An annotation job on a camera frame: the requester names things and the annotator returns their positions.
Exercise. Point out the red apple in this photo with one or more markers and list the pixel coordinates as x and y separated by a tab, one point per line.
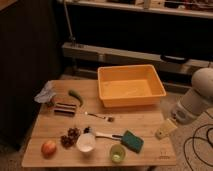
48	148

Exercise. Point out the metal shelf rail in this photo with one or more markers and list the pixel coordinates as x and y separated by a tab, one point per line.
124	57

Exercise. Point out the small brush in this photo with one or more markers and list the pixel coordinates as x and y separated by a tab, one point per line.
108	119

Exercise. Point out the green plastic cup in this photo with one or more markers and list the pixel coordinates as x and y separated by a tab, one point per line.
117	153

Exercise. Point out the dark striped block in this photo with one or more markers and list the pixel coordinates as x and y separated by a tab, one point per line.
66	109

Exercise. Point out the crumpled white cloth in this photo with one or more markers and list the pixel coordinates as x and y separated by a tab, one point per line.
46	94

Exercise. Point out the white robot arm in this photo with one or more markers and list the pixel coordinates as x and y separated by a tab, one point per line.
192	104

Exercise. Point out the green sponge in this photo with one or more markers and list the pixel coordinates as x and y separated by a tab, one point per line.
132	142

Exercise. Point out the white handled spatula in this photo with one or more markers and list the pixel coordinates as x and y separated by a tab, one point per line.
103	135

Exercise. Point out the green chili pepper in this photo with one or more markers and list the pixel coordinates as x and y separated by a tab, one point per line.
77	96

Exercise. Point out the dark grape bunch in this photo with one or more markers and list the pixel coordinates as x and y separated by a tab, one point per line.
70	138

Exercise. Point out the orange plastic bin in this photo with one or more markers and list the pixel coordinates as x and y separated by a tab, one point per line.
129	85

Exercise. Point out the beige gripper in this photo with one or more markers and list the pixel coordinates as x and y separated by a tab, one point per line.
168	126

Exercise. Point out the wooden table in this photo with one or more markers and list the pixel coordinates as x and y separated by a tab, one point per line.
142	121

